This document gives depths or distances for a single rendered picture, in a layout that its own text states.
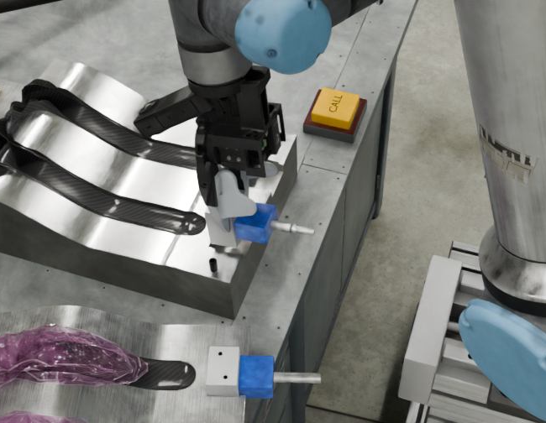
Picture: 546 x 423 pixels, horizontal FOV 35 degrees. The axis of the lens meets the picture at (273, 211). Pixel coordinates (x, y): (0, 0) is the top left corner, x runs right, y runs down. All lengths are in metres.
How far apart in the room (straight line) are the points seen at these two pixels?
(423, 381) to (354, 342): 1.12
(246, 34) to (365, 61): 0.69
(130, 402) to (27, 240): 0.29
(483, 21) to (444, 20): 2.30
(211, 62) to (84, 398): 0.40
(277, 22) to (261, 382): 0.44
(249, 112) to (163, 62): 0.56
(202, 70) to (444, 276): 0.34
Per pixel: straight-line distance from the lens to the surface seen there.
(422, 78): 2.61
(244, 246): 1.12
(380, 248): 2.19
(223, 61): 0.89
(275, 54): 0.76
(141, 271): 1.12
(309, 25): 0.77
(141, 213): 1.15
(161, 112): 0.97
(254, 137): 0.96
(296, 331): 1.49
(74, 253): 1.16
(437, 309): 0.92
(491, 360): 0.67
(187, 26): 0.87
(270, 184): 1.18
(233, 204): 1.00
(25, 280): 1.23
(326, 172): 1.28
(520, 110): 0.53
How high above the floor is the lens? 1.77
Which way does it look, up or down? 52 degrees down
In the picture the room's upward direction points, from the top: 3 degrees counter-clockwise
